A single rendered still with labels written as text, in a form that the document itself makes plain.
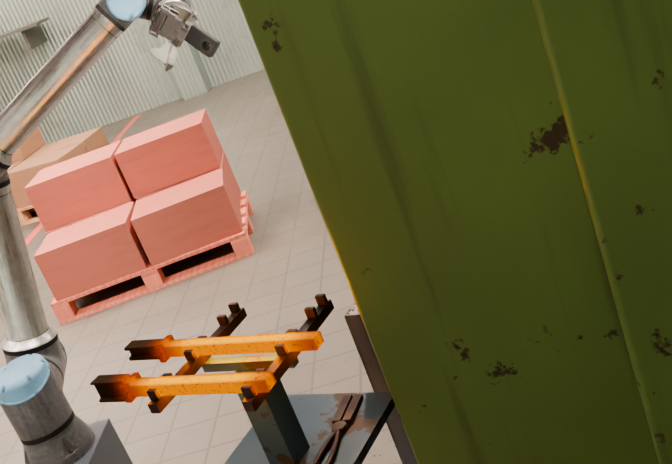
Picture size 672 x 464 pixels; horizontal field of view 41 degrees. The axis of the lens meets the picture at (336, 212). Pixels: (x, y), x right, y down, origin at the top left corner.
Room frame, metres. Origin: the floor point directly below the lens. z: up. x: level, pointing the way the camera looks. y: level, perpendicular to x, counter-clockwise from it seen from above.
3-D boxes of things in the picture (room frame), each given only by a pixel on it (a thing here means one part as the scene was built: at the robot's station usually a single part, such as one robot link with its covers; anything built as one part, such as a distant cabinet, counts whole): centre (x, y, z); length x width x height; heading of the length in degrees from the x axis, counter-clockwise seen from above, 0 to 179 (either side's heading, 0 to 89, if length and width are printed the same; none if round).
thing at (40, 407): (2.18, 0.92, 0.79); 0.17 x 0.15 x 0.18; 6
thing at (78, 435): (2.17, 0.92, 0.65); 0.19 x 0.19 x 0.10
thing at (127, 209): (5.13, 1.09, 0.36); 1.23 x 0.89 x 0.73; 83
